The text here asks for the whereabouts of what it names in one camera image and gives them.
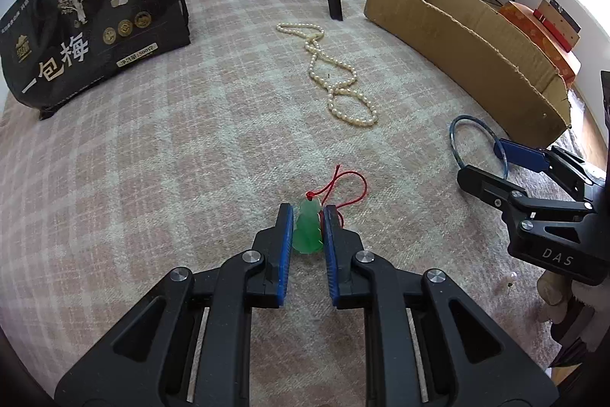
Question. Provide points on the cardboard box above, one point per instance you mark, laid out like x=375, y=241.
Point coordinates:
x=452, y=40

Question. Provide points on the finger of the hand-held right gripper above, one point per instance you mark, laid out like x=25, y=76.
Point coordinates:
x=519, y=154
x=481, y=185

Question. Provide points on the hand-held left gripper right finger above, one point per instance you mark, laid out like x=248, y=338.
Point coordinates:
x=330, y=254

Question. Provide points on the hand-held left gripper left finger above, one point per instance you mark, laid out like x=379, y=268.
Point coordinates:
x=286, y=254

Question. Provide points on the person's right hand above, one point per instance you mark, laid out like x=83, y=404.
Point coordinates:
x=553, y=290

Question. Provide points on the pink plaid blanket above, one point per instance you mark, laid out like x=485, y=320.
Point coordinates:
x=167, y=173

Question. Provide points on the dark thin bangle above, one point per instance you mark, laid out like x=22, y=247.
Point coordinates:
x=451, y=135

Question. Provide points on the black printed bag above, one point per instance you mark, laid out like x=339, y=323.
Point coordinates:
x=95, y=30

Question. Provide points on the brown and red gift box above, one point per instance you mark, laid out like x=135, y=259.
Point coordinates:
x=555, y=25

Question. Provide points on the small pearl earring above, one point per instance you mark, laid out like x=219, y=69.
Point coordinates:
x=513, y=277

